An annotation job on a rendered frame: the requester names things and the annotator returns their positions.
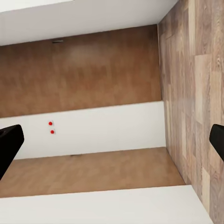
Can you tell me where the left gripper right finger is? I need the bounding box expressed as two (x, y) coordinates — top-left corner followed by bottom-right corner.
(209, 124), (224, 162)

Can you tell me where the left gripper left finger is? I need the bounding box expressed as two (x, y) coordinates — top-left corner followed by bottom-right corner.
(0, 124), (24, 180)

